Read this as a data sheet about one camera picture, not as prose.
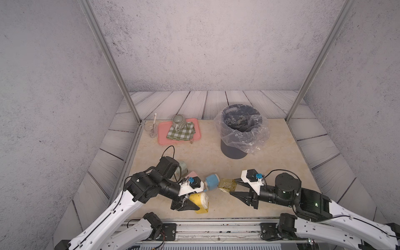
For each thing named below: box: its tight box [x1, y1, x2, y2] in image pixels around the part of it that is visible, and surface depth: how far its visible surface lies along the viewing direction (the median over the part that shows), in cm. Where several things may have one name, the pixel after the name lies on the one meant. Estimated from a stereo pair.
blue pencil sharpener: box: [204, 173, 220, 193], surface depth 85 cm
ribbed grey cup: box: [171, 114, 186, 133], surface depth 113 cm
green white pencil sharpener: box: [174, 160, 189, 178], surface depth 90 cm
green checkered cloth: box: [166, 121, 196, 142], surface depth 113 cm
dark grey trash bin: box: [220, 103, 263, 160], surface depth 86 cm
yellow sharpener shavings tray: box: [217, 178, 237, 193], surface depth 62 cm
